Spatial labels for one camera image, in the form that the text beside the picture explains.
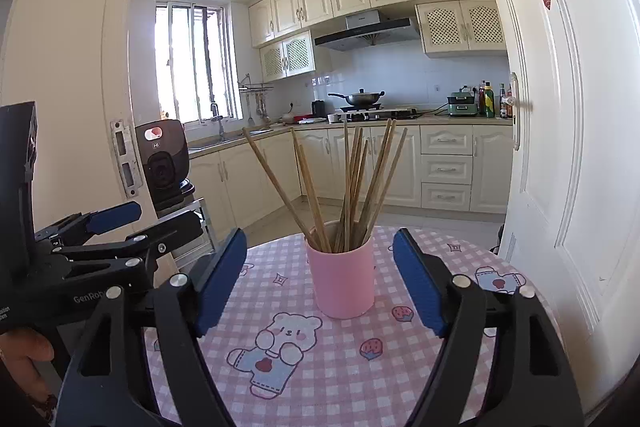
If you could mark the kitchen window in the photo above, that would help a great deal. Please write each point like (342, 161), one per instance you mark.
(195, 72)

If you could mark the person's left hand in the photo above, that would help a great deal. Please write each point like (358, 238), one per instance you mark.
(20, 350)

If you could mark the wooden chopstick seven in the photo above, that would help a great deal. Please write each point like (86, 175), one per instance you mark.
(379, 179)

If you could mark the wooden chopstick three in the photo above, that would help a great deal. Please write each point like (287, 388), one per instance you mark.
(348, 170)

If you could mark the dark sauce bottle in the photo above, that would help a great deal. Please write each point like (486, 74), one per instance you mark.
(504, 111)

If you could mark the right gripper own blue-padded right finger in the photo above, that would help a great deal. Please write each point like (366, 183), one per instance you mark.
(530, 381)

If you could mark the green electric cooker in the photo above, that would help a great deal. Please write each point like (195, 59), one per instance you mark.
(462, 103)

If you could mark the wall utensil rack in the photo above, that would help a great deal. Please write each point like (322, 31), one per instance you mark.
(255, 99)

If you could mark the gas stove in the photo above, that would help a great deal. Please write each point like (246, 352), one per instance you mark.
(375, 113)

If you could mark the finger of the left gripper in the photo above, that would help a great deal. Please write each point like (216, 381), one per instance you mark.
(144, 248)
(78, 228)

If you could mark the pink checkered tablecloth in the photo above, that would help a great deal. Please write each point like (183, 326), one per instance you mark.
(366, 371)

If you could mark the brown rice cooker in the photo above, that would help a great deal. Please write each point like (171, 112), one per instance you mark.
(166, 163)

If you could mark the door handle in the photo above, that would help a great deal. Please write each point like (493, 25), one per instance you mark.
(514, 101)

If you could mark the sink faucet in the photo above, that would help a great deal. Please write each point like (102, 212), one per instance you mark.
(217, 119)

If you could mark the wooden chopstick six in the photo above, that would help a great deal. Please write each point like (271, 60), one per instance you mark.
(375, 176)

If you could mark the wooden chopstick eight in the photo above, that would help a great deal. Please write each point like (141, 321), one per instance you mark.
(370, 223)

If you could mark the black range hood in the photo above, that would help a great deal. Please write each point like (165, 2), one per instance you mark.
(379, 33)

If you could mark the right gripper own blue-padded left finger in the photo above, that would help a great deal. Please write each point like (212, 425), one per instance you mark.
(108, 382)

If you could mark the pink cylindrical cup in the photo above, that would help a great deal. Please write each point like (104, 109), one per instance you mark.
(343, 282)

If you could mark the lower base cabinets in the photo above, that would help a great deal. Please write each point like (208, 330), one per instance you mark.
(450, 170)

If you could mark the white kitchen door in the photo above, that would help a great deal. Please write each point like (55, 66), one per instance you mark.
(572, 224)

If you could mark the wooden chopstick five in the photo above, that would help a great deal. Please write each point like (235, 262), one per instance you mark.
(359, 191)

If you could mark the wooden chopstick four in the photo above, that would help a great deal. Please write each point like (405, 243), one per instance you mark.
(354, 145)

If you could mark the green bottle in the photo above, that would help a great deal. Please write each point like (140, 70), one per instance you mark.
(489, 101)

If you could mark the door strike plate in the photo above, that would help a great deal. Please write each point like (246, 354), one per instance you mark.
(126, 157)

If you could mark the black kettle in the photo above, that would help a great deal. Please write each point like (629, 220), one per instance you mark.
(318, 109)

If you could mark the upper wall cabinets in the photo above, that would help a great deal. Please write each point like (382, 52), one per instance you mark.
(283, 31)

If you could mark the black wok with lid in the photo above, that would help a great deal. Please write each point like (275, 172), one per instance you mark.
(360, 99)

